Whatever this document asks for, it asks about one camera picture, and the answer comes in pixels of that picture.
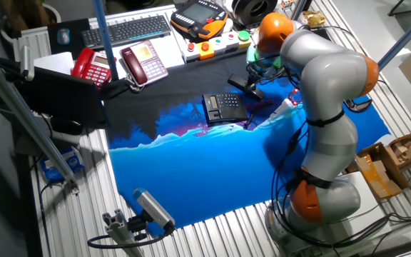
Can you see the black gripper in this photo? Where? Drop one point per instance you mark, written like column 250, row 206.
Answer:
column 259, row 74

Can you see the black telephone handset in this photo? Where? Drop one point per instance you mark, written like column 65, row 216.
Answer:
column 235, row 81

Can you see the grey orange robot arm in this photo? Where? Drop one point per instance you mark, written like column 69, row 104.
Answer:
column 330, row 71

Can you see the black telephone base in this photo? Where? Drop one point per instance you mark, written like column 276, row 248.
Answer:
column 227, row 107

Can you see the maroon silver telephone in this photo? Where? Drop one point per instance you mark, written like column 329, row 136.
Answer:
column 145, row 62

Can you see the red telephone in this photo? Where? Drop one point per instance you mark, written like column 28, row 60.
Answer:
column 91, row 68

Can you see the yellow box green button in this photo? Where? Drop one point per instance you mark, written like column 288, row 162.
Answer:
column 244, row 38

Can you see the white box red button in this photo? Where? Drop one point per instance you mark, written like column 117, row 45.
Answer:
column 231, row 41
column 191, row 51

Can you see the white box green button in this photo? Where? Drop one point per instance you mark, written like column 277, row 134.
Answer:
column 219, row 45

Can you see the orange box red button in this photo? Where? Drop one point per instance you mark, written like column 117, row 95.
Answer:
column 205, row 50

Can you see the orange black teach pendant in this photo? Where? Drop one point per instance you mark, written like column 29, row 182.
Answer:
column 198, row 18

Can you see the colourful puzzle cube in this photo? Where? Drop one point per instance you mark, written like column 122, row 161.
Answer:
column 287, row 3

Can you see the gold snack bag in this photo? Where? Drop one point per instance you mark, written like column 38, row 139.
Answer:
column 312, row 18

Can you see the blue black printed cloth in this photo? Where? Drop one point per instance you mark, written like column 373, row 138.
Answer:
column 198, row 171

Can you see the black C-clamp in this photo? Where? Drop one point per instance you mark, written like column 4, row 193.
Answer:
column 355, row 106

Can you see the black computer keyboard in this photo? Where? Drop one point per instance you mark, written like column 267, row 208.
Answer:
column 127, row 31

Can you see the flat tan cardboard box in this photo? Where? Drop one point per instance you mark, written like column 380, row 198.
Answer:
column 380, row 182

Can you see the black chair base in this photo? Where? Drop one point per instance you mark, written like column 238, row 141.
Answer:
column 398, row 9

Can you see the open brown cardboard box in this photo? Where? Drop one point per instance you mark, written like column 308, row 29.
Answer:
column 405, row 150

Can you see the black mouse pad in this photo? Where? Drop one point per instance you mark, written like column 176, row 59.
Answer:
column 78, row 28

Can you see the black laptop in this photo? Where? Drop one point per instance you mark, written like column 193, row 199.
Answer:
column 63, row 96

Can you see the grey computer mouse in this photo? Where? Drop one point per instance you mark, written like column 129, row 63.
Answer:
column 63, row 36

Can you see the short aluminium profile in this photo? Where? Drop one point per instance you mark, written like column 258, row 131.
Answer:
column 120, row 232

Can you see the white paper sheet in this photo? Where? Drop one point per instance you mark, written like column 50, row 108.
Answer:
column 54, row 62

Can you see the blue packet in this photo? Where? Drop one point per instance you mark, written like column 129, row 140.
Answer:
column 61, row 166

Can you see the white round bucket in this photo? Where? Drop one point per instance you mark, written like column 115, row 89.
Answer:
column 54, row 10

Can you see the metal frame pole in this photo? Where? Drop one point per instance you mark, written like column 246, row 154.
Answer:
column 103, row 35
column 405, row 35
column 298, row 9

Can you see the silver camera blue end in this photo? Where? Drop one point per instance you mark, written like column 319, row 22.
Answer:
column 153, row 208

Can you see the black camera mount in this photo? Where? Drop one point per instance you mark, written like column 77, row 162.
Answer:
column 137, row 225

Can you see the silver cylinder camera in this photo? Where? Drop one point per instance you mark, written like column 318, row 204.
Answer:
column 26, row 62

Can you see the long aluminium frame beam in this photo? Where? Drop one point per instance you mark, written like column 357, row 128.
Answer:
column 23, row 118

